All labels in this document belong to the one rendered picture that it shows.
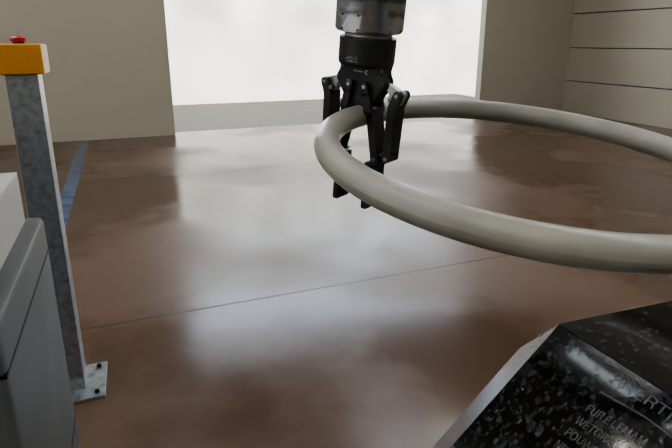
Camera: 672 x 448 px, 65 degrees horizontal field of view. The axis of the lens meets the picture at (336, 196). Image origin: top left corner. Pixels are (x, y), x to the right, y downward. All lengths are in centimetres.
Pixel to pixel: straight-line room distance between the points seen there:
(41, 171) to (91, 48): 498
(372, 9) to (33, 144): 122
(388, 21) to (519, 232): 36
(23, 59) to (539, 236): 146
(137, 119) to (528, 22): 570
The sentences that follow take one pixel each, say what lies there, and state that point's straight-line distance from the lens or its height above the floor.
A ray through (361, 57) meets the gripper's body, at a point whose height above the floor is 107.
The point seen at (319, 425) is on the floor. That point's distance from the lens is 170.
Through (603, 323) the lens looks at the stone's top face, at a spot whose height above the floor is 82.
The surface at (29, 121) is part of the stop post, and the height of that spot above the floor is 87.
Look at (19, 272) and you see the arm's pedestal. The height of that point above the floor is 80.
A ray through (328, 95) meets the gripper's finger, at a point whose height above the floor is 101.
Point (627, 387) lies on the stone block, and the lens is 52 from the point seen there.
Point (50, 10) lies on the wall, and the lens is 667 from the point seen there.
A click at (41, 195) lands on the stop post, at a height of 66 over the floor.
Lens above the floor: 109
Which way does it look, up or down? 16 degrees down
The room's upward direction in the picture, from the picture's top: straight up
